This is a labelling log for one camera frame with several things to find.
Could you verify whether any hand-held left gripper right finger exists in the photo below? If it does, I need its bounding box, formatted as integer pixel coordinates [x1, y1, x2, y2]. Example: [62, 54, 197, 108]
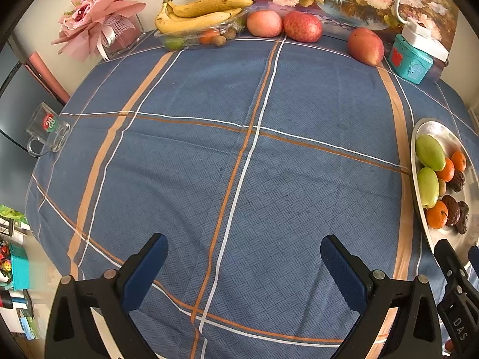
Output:
[321, 234, 443, 359]

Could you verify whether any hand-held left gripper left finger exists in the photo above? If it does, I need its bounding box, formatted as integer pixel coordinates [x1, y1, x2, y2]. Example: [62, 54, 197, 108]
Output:
[45, 233, 169, 359]

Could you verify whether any round steel plate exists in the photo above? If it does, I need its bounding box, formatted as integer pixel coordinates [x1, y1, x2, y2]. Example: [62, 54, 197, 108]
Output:
[410, 117, 479, 260]

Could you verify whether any teal plastic basket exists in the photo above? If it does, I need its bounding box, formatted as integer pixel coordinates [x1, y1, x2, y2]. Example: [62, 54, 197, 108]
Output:
[0, 242, 31, 290]

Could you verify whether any blue plaid tablecloth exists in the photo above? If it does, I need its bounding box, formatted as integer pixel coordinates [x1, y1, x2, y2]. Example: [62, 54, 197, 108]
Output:
[25, 28, 479, 359]

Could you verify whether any green packet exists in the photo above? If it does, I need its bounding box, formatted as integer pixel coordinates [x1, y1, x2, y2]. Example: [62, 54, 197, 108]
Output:
[0, 204, 28, 237]

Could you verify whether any clear glass mug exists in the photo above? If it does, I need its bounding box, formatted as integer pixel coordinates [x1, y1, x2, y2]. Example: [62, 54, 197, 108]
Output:
[25, 103, 72, 158]

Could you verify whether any teal tin box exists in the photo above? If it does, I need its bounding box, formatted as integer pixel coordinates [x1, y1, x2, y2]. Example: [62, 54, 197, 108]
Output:
[387, 34, 435, 85]

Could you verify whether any white desk lamp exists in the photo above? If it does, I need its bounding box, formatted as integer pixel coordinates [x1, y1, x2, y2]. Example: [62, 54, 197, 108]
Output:
[390, 0, 450, 61]

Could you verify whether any red mango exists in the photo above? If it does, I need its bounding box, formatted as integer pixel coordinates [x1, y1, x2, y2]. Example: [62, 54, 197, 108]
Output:
[347, 27, 385, 66]

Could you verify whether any red apple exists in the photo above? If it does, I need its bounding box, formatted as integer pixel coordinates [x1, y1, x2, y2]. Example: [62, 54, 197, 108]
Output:
[283, 11, 323, 43]
[246, 10, 284, 38]

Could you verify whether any clear plastic tray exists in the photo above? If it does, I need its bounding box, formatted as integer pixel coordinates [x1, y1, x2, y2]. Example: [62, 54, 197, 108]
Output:
[154, 7, 252, 51]

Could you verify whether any pink flower bouquet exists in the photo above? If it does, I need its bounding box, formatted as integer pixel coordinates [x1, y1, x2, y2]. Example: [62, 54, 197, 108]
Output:
[50, 0, 147, 61]

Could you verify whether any bunch of yellow bananas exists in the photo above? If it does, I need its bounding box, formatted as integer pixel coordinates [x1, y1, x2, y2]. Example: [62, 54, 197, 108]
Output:
[154, 0, 254, 37]

